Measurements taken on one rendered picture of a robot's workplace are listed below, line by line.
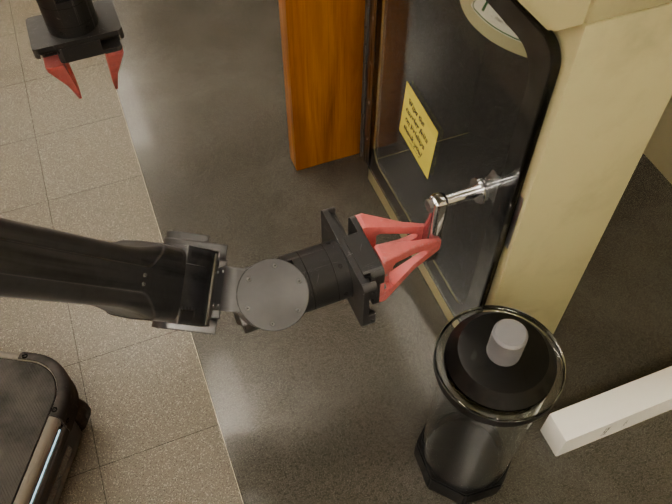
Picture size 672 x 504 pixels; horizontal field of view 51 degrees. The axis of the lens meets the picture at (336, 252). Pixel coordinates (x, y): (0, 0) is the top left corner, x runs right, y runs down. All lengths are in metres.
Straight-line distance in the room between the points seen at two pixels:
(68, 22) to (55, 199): 1.56
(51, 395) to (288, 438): 0.98
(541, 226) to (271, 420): 0.37
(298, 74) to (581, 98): 0.45
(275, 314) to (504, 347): 0.18
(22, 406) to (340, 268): 1.20
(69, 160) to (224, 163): 1.49
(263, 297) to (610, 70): 0.30
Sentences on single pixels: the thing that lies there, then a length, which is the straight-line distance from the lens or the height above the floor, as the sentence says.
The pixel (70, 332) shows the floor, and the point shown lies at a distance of 2.08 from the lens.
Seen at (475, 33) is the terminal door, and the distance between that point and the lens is 0.61.
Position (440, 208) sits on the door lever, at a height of 1.20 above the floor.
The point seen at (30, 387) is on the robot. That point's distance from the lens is 1.75.
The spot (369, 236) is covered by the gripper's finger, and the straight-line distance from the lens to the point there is 0.66.
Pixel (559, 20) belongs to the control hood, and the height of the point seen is 1.42.
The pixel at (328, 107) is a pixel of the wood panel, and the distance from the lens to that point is 0.97.
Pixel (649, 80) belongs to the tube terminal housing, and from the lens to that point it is 0.59.
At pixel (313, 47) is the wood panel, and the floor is 1.15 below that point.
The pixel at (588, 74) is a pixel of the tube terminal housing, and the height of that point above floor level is 1.37.
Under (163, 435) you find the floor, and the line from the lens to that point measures 1.87.
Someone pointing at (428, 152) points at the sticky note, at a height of 1.16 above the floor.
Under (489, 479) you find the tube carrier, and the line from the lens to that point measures 0.75.
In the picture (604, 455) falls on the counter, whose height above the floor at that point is 0.94.
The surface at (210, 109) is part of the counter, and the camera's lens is 1.14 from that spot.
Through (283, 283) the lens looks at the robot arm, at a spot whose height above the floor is 1.23.
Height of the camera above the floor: 1.69
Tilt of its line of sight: 54 degrees down
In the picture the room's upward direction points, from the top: straight up
